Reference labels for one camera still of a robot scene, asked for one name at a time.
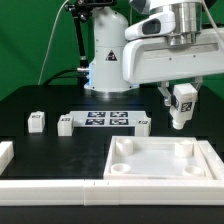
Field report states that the white square table top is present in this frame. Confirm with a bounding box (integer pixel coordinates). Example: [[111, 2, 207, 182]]
[[103, 136, 213, 179]]

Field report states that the black camera stand pole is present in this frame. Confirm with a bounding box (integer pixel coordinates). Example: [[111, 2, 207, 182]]
[[65, 0, 117, 86]]

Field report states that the white cable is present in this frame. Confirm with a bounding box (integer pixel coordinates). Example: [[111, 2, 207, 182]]
[[37, 0, 70, 86]]

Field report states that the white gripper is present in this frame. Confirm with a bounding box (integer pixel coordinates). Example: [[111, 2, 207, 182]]
[[123, 29, 224, 106]]

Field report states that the white base tag plate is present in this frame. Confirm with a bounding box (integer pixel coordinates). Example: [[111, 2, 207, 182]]
[[70, 111, 150, 127]]

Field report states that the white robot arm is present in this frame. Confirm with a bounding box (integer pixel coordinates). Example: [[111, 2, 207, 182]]
[[84, 0, 224, 106]]

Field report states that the black cable bundle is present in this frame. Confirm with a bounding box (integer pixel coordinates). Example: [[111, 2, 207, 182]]
[[42, 68, 91, 86]]

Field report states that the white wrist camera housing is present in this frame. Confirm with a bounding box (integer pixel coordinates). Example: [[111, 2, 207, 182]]
[[125, 11, 176, 41]]

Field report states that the white U-shaped obstacle fence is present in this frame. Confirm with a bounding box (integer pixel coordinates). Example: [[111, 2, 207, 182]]
[[0, 141, 224, 206]]

